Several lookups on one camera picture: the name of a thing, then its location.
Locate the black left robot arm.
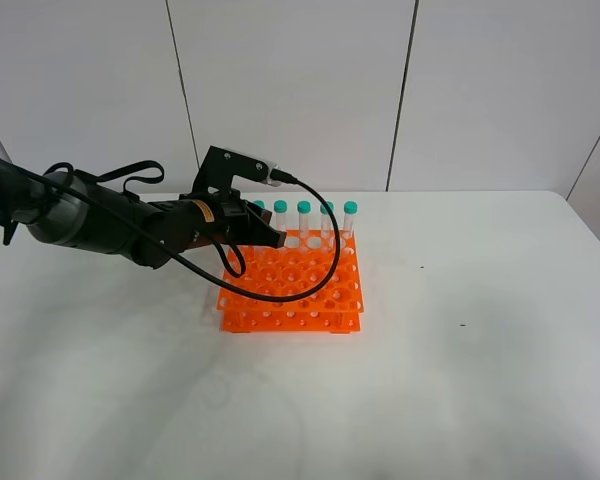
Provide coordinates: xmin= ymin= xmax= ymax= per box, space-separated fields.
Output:
xmin=0 ymin=146 xmax=286 ymax=269

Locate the black left camera cable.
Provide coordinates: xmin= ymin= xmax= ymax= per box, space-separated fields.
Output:
xmin=0 ymin=149 xmax=342 ymax=304

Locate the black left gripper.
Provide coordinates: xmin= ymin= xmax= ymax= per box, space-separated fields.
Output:
xmin=177 ymin=193 xmax=287 ymax=250

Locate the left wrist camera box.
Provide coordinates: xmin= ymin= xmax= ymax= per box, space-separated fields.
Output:
xmin=191 ymin=146 xmax=281 ymax=201

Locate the orange test tube rack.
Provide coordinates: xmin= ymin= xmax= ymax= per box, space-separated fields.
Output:
xmin=217 ymin=230 xmax=364 ymax=334

